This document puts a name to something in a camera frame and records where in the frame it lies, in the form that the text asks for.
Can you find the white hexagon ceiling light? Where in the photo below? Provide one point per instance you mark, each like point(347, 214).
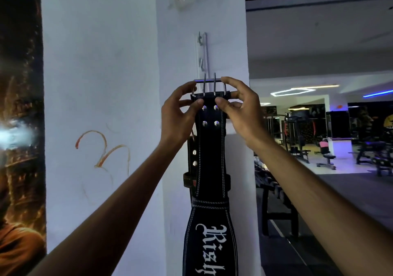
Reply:
point(294, 90)

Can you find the black dumbbell rack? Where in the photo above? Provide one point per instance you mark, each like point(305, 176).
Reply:
point(273, 190)

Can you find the person's right forearm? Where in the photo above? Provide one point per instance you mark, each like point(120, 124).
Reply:
point(319, 199)

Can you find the person's left hand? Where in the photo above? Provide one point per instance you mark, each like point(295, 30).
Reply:
point(175, 122)

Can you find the person's left forearm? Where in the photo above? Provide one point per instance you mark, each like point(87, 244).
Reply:
point(116, 205)

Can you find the person's right middle finger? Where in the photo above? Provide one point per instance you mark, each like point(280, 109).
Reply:
point(235, 94)

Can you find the black leather weightlifting belt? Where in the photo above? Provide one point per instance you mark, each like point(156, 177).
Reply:
point(210, 162)

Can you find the white metal wall hook rail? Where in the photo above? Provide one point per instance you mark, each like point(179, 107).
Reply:
point(205, 55)

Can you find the person's left thumb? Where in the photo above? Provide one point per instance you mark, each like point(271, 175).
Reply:
point(195, 108)

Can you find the pink and black weight bench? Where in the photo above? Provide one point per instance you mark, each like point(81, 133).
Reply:
point(326, 154)

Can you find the blue ceiling light strip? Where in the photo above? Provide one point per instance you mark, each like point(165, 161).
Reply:
point(379, 93)

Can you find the person's right hand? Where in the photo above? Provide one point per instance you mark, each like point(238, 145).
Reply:
point(248, 119)

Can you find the person's right thumb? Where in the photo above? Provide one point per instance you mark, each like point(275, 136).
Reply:
point(224, 111)

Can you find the person's left middle finger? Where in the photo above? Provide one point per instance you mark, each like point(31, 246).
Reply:
point(185, 103)

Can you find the dark orange wall poster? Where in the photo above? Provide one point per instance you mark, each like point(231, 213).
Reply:
point(20, 131)

